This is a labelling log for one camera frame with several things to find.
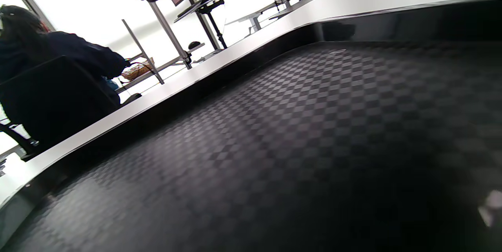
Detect black monitor stand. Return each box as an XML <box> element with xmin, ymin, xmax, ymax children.
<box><xmin>174</xmin><ymin>0</ymin><xmax>232</xmax><ymax>50</ymax></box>

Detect black office chair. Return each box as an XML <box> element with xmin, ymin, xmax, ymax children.
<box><xmin>0</xmin><ymin>55</ymin><xmax>142</xmax><ymax>162</ymax></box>

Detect grey metal post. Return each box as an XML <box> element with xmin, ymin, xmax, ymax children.
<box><xmin>148</xmin><ymin>1</ymin><xmax>193</xmax><ymax>70</ymax></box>
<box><xmin>121</xmin><ymin>19</ymin><xmax>165</xmax><ymax>85</ymax></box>

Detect black checkered plastic tray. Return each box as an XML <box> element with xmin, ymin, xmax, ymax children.
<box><xmin>0</xmin><ymin>0</ymin><xmax>502</xmax><ymax>252</ymax></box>

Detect white background desk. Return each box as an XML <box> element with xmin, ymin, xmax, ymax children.
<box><xmin>116</xmin><ymin>42</ymin><xmax>206</xmax><ymax>94</ymax></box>

